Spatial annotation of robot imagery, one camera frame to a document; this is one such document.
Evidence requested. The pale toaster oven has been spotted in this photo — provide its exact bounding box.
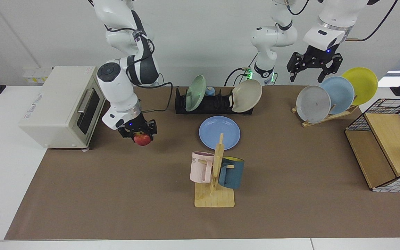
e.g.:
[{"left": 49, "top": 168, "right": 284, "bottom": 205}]
[{"left": 19, "top": 66, "right": 107, "bottom": 151}]

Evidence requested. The red yellow apple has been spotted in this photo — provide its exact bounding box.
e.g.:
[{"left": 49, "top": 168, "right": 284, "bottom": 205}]
[{"left": 133, "top": 132, "right": 152, "bottom": 146}]

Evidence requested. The wire basket with wooden floor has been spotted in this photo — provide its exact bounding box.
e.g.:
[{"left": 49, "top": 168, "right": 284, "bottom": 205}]
[{"left": 345, "top": 98, "right": 400, "bottom": 192}]

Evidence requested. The pink mug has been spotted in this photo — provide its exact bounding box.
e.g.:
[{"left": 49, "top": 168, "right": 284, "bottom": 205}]
[{"left": 190, "top": 151, "right": 215, "bottom": 184}]

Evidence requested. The dark blue mug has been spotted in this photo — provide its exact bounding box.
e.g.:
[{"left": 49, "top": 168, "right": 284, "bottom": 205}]
[{"left": 218, "top": 156, "right": 245, "bottom": 190}]

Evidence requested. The black base cable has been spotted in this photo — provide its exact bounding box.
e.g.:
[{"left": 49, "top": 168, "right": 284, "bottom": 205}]
[{"left": 224, "top": 52, "right": 259, "bottom": 86}]

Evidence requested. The beige plate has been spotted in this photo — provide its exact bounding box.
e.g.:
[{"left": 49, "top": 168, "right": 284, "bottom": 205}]
[{"left": 231, "top": 79, "right": 263, "bottom": 113}]

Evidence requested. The brown table cloth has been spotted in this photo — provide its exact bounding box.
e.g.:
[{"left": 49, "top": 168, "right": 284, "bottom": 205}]
[{"left": 4, "top": 85, "right": 400, "bottom": 241}]

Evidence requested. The wooden plate rack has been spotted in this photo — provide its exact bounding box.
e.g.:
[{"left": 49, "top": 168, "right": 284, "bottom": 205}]
[{"left": 291, "top": 95, "right": 360, "bottom": 128}]

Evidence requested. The yellow white wall box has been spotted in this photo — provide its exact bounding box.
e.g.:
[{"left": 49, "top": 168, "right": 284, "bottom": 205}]
[{"left": 23, "top": 68, "right": 53, "bottom": 84}]

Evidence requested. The pale green plate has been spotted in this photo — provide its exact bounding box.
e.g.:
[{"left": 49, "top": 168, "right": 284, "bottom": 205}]
[{"left": 185, "top": 75, "right": 207, "bottom": 112}]

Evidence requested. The wooden cup stand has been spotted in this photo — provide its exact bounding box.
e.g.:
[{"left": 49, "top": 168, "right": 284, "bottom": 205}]
[{"left": 194, "top": 133, "right": 235, "bottom": 208}]

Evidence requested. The grey plate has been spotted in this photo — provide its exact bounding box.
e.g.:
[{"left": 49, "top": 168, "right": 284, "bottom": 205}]
[{"left": 296, "top": 85, "right": 332, "bottom": 124}]

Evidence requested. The light blue plate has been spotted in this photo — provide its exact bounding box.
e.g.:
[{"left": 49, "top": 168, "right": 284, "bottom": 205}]
[{"left": 320, "top": 76, "right": 355, "bottom": 115}]

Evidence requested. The black dish rack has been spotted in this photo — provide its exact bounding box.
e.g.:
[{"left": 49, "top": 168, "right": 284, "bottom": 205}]
[{"left": 175, "top": 87, "right": 254, "bottom": 115}]

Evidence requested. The yellow plate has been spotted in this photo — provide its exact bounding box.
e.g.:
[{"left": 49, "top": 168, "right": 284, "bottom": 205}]
[{"left": 342, "top": 67, "right": 378, "bottom": 106}]

